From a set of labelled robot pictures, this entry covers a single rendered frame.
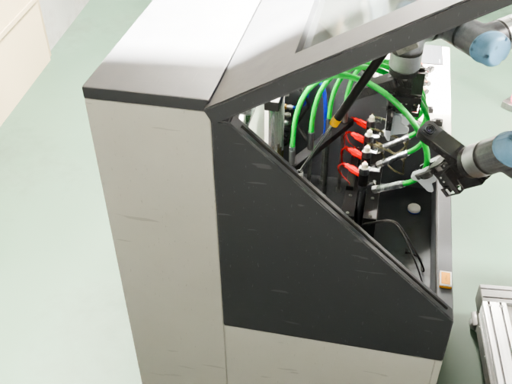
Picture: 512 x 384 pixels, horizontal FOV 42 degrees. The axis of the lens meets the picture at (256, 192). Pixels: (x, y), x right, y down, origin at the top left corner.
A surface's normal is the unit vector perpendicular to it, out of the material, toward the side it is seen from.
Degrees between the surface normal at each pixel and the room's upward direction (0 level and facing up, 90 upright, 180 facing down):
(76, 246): 0
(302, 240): 90
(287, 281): 90
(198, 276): 90
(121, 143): 90
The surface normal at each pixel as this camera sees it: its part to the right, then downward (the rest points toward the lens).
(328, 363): -0.21, 0.62
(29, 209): -0.01, -0.77
